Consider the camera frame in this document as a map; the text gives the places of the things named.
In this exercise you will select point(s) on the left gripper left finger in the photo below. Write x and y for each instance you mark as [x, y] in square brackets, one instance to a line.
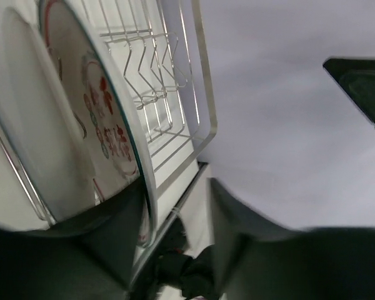
[89, 256]

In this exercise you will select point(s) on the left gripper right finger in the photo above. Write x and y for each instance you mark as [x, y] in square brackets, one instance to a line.
[255, 258]

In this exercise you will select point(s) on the grey rim red character plate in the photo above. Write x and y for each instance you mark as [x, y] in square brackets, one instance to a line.
[102, 105]

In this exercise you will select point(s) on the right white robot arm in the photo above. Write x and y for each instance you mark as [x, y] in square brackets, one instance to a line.
[356, 77]

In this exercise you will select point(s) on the steel wire dish rack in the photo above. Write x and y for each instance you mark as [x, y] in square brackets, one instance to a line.
[154, 59]

